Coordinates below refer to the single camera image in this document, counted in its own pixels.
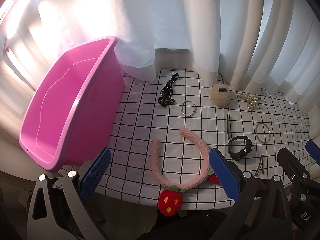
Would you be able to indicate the pink plastic tub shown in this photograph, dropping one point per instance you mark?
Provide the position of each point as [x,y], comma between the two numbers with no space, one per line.
[70,117]

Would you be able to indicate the white curtain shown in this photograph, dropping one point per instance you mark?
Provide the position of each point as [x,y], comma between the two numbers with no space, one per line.
[271,44]

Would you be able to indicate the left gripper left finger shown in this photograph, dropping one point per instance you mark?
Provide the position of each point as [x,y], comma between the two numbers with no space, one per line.
[57,208]

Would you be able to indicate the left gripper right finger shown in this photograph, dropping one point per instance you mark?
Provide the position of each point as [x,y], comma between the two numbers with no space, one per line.
[273,218]

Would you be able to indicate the small silver bangle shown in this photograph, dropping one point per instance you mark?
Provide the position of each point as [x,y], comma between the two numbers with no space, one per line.
[188,108]

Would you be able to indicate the black sport watch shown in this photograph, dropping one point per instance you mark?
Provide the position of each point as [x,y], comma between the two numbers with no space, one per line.
[238,146]

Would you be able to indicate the large silver bangle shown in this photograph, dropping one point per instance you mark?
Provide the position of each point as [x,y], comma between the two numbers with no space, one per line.
[262,132]

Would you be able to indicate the beige fluffy pouch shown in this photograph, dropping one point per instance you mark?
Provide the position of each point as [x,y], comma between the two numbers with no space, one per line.
[220,95]

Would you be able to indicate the gold pearl hair claw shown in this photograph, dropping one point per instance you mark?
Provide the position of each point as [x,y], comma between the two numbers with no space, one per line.
[252,100]

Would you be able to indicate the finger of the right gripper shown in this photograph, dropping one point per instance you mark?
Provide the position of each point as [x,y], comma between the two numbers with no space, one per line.
[313,150]
[295,171]

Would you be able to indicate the brown hair pin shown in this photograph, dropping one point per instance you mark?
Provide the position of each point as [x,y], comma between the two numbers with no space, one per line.
[260,167]

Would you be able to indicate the white black grid cloth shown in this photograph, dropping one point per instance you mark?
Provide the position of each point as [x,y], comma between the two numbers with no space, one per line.
[140,119]

